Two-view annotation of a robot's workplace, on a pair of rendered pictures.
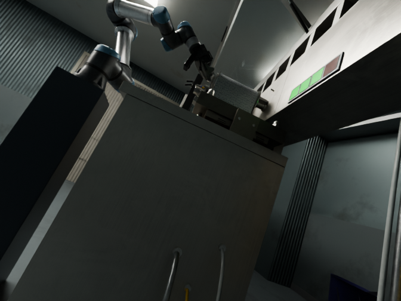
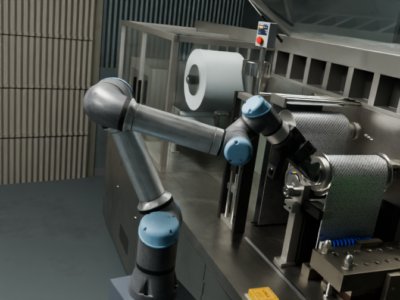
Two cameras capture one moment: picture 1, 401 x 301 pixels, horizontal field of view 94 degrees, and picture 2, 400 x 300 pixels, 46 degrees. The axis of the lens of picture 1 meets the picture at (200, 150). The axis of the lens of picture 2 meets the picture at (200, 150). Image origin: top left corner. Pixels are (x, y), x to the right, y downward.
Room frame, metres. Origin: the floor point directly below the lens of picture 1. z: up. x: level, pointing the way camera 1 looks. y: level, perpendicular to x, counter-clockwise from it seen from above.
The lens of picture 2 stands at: (-0.34, 0.92, 1.72)
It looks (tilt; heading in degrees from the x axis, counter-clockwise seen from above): 16 degrees down; 342
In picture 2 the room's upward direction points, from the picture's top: 7 degrees clockwise
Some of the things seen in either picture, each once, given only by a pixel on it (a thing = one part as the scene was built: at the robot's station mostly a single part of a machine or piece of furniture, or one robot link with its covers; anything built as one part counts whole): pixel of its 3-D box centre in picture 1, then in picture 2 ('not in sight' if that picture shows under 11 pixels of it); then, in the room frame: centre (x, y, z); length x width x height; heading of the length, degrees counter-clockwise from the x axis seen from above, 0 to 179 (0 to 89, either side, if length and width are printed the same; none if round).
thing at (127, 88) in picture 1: (181, 163); (208, 177); (1.89, 0.13, 0.88); 2.52 x 0.66 x 0.04; 5
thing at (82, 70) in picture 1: (92, 79); (154, 275); (0.86, 0.62, 0.95); 0.15 x 0.15 x 0.10
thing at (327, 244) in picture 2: not in sight; (327, 246); (0.82, 0.07, 1.05); 0.04 x 0.04 x 0.04
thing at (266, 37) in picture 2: not in sight; (265, 34); (1.50, 0.10, 1.66); 0.07 x 0.07 x 0.10; 20
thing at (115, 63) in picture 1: (105, 61); (158, 239); (0.87, 0.62, 1.07); 0.13 x 0.12 x 0.14; 162
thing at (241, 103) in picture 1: (228, 108); (350, 217); (0.90, -0.05, 1.11); 0.23 x 0.01 x 0.18; 95
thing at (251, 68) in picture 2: not in sight; (256, 68); (1.68, 0.04, 1.50); 0.14 x 0.14 x 0.06
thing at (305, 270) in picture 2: not in sight; (338, 267); (0.90, -0.05, 0.92); 0.28 x 0.04 x 0.04; 95
